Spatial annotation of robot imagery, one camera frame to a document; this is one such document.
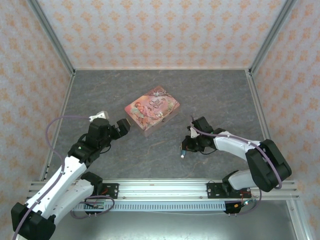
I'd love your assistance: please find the right circuit board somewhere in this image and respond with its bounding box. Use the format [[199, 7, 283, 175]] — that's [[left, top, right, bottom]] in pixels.
[[233, 199, 257, 210]]

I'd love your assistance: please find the grey metal sheet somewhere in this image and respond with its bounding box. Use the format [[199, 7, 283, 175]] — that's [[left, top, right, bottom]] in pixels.
[[49, 211, 296, 240]]

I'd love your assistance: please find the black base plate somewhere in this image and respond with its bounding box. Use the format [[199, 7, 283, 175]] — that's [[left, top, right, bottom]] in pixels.
[[206, 182, 252, 200], [96, 183, 120, 200]]

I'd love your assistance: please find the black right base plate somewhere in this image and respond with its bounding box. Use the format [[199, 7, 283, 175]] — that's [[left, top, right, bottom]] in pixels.
[[206, 182, 252, 200]]

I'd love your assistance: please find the left circuit board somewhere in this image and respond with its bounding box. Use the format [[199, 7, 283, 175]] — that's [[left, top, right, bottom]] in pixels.
[[86, 201, 105, 210]]

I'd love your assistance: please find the pink illustrated tin box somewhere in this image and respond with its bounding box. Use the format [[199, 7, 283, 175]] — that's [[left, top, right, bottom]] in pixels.
[[124, 85, 182, 138]]

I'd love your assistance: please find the circuit board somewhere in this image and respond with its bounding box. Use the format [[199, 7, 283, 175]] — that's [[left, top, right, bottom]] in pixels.
[[86, 201, 105, 210], [233, 199, 257, 210]]

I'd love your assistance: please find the aluminium frame post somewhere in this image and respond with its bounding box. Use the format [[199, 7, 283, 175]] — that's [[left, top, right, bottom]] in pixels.
[[26, 0, 76, 77], [248, 0, 300, 76]]

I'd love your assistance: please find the aluminium table side rail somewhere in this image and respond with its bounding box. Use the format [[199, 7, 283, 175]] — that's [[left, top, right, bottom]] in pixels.
[[246, 69, 311, 240], [38, 71, 77, 181]]

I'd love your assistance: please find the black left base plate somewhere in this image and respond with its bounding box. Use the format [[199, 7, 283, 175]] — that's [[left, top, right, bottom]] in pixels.
[[96, 183, 120, 200]]

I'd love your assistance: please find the white slotted cable duct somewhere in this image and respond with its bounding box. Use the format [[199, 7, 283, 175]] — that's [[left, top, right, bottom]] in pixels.
[[74, 201, 227, 212]]

